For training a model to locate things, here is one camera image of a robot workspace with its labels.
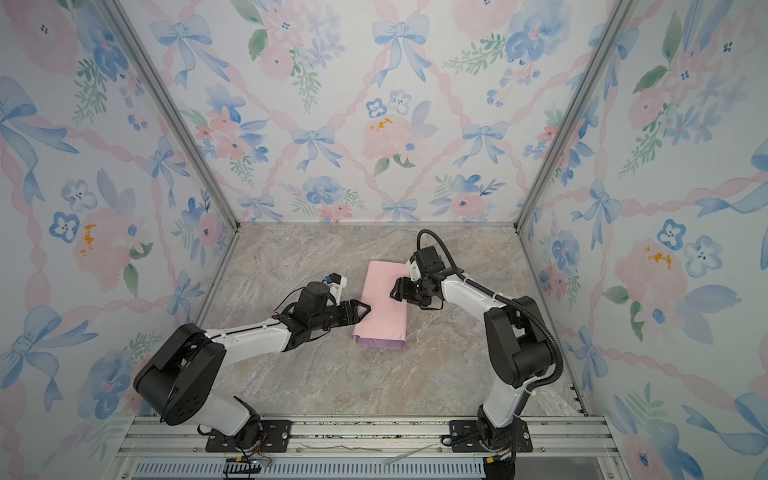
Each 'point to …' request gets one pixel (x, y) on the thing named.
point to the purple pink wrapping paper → (385, 324)
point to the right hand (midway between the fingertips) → (397, 294)
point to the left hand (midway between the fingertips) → (367, 308)
